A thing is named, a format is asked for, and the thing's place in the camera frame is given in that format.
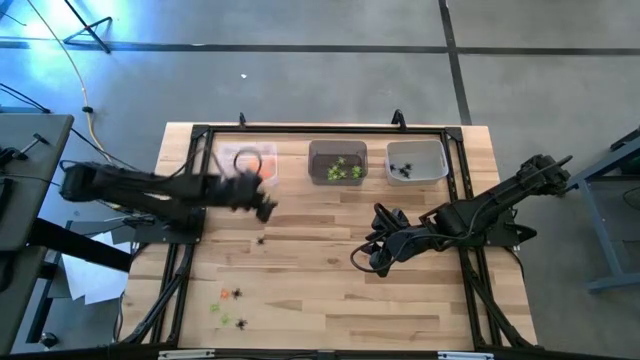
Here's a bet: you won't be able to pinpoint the blue-grey metal table frame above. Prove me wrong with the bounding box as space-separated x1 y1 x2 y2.
549 127 640 294

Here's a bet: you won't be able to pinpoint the smoky grey plastic bin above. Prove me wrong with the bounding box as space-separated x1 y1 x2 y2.
307 139 370 187

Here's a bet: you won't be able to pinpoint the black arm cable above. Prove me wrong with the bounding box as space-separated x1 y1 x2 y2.
348 238 387 276
231 148 264 177

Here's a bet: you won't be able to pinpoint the black tripod stand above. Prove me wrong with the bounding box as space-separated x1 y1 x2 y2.
62 0 114 55

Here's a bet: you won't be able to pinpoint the black clamp with silver rod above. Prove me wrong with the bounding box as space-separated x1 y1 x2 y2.
103 213 169 229

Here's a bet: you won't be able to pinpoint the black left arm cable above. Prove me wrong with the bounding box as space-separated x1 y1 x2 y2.
231 148 264 177

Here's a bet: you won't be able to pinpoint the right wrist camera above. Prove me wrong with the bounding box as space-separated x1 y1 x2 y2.
387 206 415 234

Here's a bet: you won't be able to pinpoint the white plastic bin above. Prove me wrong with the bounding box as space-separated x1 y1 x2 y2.
384 138 450 187

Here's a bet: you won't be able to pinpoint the white light bar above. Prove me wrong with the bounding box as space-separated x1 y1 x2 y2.
158 349 216 360
438 351 495 360

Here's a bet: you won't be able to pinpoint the black desk clamp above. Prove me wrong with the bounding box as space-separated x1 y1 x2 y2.
0 132 52 169

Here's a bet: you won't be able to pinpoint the clear plastic bin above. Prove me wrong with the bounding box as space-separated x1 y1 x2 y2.
216 140 279 189

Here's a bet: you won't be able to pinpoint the yellow floor cable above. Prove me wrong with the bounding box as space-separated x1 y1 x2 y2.
24 0 114 161

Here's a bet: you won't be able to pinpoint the black support beam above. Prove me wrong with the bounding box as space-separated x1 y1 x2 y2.
27 217 134 274

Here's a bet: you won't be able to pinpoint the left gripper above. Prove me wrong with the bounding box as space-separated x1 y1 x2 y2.
219 169 279 224

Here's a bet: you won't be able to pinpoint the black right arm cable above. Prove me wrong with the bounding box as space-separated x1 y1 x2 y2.
348 238 387 276

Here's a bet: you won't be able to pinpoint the grey side table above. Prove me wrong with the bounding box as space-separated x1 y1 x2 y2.
0 113 75 251
0 244 49 354

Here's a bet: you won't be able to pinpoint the white paper sheets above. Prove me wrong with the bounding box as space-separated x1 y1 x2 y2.
60 239 132 306

